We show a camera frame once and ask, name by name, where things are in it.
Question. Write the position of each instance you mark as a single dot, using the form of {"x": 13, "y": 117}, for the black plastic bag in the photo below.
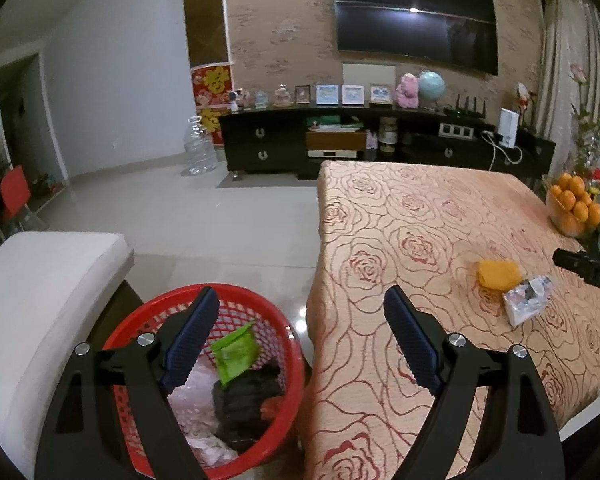
{"x": 240, "y": 405}

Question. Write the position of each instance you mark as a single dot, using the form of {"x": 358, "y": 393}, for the flower bouquet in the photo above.
{"x": 577, "y": 72}

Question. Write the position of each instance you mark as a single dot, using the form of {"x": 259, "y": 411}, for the black router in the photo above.
{"x": 467, "y": 111}

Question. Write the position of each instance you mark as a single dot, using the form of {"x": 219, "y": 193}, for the white upright device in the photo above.
{"x": 508, "y": 127}

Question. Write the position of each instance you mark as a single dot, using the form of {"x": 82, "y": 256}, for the rose-patterned tablecloth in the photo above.
{"x": 405, "y": 210}

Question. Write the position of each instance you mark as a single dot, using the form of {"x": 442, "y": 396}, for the yellow foam net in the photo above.
{"x": 500, "y": 274}

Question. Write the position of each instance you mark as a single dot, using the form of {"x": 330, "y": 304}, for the clear plastic wrapper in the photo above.
{"x": 522, "y": 307}

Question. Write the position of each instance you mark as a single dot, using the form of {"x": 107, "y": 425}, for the white board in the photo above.
{"x": 370, "y": 72}

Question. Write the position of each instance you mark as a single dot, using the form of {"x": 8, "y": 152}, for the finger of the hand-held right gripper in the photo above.
{"x": 580, "y": 262}

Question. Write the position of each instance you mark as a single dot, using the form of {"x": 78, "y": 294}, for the black wall television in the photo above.
{"x": 410, "y": 25}

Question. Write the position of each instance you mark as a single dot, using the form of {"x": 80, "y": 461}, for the red chair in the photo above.
{"x": 15, "y": 187}

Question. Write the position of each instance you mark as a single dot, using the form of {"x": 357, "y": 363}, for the wooden box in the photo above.
{"x": 335, "y": 141}

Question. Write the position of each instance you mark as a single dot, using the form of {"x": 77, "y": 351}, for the picture frame with cloud print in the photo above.
{"x": 381, "y": 94}

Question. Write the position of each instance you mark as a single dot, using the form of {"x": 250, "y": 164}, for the green packets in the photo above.
{"x": 325, "y": 121}

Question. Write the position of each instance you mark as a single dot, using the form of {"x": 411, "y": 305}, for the pile of oranges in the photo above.
{"x": 575, "y": 200}

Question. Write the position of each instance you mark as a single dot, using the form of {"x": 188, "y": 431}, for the black TV cabinet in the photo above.
{"x": 260, "y": 147}

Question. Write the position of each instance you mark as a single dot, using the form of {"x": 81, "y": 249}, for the white picture frame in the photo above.
{"x": 352, "y": 94}

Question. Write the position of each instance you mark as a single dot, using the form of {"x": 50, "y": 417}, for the small brown picture frame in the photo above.
{"x": 302, "y": 94}

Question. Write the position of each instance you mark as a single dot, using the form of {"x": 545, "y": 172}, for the small pink figurine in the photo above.
{"x": 246, "y": 98}

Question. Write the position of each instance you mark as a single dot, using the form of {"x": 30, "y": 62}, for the clear water jug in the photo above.
{"x": 200, "y": 147}

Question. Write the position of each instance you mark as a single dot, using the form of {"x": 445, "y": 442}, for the pink plush toy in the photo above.
{"x": 407, "y": 91}

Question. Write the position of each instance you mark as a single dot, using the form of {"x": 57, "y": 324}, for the blue picture frame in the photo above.
{"x": 327, "y": 94}

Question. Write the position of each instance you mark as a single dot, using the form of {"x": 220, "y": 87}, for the light blue globe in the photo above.
{"x": 431, "y": 85}

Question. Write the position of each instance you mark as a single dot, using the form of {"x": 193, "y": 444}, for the small blue snow globe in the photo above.
{"x": 261, "y": 100}

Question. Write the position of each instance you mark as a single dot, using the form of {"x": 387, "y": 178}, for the white translucent plastic bag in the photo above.
{"x": 192, "y": 400}

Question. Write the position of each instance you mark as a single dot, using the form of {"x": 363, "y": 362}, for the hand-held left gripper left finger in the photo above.
{"x": 190, "y": 340}

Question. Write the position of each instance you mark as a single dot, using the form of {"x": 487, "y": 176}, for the white power strip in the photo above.
{"x": 456, "y": 129}

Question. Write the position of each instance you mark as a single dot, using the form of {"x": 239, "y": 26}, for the white cushioned sofa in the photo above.
{"x": 45, "y": 285}

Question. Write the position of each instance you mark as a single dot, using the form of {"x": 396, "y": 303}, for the glass dome with pink figure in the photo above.
{"x": 282, "y": 96}

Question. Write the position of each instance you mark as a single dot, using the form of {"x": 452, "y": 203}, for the red festive wall poster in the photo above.
{"x": 212, "y": 80}

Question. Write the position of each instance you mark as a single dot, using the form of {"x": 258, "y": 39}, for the red white figurine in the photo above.
{"x": 522, "y": 92}

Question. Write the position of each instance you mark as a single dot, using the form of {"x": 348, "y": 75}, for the glass storage jar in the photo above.
{"x": 388, "y": 135}

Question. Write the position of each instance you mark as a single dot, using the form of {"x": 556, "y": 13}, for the red plastic mesh basket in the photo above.
{"x": 275, "y": 327}

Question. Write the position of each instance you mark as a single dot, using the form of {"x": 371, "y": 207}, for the striped curtain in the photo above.
{"x": 565, "y": 35}

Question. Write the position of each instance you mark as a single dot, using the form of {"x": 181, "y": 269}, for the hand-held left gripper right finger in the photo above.
{"x": 412, "y": 340}

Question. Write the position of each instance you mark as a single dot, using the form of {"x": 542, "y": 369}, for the white robot toy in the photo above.
{"x": 235, "y": 100}

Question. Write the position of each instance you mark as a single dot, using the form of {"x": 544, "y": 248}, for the glass fruit bowl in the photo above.
{"x": 560, "y": 227}

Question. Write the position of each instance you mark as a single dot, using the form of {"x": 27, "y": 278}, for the glass vase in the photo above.
{"x": 587, "y": 155}

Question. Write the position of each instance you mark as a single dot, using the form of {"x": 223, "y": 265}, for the green snack packet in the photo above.
{"x": 235, "y": 355}

